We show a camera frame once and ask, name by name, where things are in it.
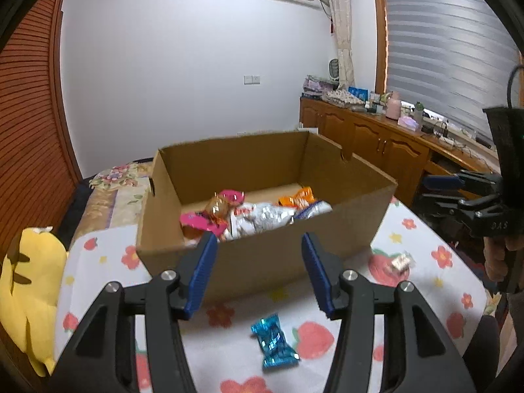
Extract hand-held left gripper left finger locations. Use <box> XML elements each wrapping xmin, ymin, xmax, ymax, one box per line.
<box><xmin>49</xmin><ymin>233</ymin><xmax>218</xmax><ymax>393</ymax></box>

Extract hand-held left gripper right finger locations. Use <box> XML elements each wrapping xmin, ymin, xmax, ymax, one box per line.
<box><xmin>302</xmin><ymin>233</ymin><xmax>477</xmax><ymax>393</ymax></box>

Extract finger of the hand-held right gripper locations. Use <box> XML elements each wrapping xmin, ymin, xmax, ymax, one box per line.
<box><xmin>423</xmin><ymin>171</ymin><xmax>504</xmax><ymax>193</ymax></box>
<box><xmin>418</xmin><ymin>192</ymin><xmax>498</xmax><ymax>222</ymax></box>

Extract pink snack packet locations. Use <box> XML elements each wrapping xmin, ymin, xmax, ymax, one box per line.
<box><xmin>219</xmin><ymin>189</ymin><xmax>246</xmax><ymax>205</ymax></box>
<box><xmin>180</xmin><ymin>211</ymin><xmax>228</xmax><ymax>234</ymax></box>

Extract cardboard box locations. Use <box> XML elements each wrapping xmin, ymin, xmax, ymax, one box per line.
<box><xmin>136</xmin><ymin>130</ymin><xmax>399</xmax><ymax>306</ymax></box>

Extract gold snack packet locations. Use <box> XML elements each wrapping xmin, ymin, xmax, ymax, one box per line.
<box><xmin>205</xmin><ymin>196</ymin><xmax>232</xmax><ymax>219</ymax></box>

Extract blue and white snack packet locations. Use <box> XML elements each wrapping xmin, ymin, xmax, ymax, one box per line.
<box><xmin>292</xmin><ymin>200</ymin><xmax>333</xmax><ymax>222</ymax></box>

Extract silver snack packet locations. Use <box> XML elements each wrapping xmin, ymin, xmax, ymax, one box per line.
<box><xmin>229</xmin><ymin>201</ymin><xmax>297</xmax><ymax>240</ymax></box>

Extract orange snack packet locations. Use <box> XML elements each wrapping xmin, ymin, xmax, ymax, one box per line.
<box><xmin>278</xmin><ymin>187</ymin><xmax>318</xmax><ymax>209</ymax></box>

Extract blue foil candy packet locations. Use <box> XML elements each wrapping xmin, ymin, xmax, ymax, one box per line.
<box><xmin>251</xmin><ymin>313</ymin><xmax>300</xmax><ymax>371</ymax></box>

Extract person's right hand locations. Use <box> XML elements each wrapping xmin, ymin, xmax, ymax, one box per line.
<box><xmin>483</xmin><ymin>233</ymin><xmax>524</xmax><ymax>284</ymax></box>

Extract small wrapped snack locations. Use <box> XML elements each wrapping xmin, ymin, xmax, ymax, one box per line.
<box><xmin>389</xmin><ymin>252</ymin><xmax>412</xmax><ymax>273</ymax></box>

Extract wooden cabinet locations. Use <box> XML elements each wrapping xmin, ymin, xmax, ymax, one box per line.
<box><xmin>300</xmin><ymin>96</ymin><xmax>498</xmax><ymax>207</ymax></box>

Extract pink kettle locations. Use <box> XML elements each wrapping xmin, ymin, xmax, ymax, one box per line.
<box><xmin>385</xmin><ymin>91</ymin><xmax>402</xmax><ymax>120</ymax></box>

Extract strawberry print bed sheet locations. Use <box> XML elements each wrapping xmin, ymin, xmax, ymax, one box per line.
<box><xmin>53</xmin><ymin>196</ymin><xmax>492</xmax><ymax>393</ymax></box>

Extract floral blanket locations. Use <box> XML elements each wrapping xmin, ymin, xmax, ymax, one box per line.
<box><xmin>74</xmin><ymin>163</ymin><xmax>153</xmax><ymax>250</ymax></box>

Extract floral fabric bundle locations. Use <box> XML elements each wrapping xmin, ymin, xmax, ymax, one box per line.
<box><xmin>323</xmin><ymin>89</ymin><xmax>365</xmax><ymax>107</ymax></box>

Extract grey window blind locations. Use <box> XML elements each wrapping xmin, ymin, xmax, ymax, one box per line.
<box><xmin>383</xmin><ymin>0</ymin><xmax>522</xmax><ymax>132</ymax></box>

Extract dark clothing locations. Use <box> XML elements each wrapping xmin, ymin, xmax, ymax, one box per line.
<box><xmin>462</xmin><ymin>290</ymin><xmax>524</xmax><ymax>379</ymax></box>

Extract purple folded cloth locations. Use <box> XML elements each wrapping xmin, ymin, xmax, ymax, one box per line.
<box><xmin>303</xmin><ymin>74</ymin><xmax>338</xmax><ymax>95</ymax></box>

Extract yellow plush toy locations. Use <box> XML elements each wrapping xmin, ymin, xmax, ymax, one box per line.
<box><xmin>0</xmin><ymin>226</ymin><xmax>69</xmax><ymax>377</ymax></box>

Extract beige curtain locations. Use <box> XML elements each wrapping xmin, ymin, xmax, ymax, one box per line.
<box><xmin>323</xmin><ymin>0</ymin><xmax>355</xmax><ymax>91</ymax></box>

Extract wooden slatted door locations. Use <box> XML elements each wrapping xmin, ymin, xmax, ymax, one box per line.
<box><xmin>0</xmin><ymin>0</ymin><xmax>83</xmax><ymax>263</ymax></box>

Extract cables on cabinet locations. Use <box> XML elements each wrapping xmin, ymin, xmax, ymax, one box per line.
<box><xmin>426</xmin><ymin>121</ymin><xmax>492</xmax><ymax>152</ymax></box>

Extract wooden window frame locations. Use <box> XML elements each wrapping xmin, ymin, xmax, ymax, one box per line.
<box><xmin>372</xmin><ymin>0</ymin><xmax>387</xmax><ymax>95</ymax></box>

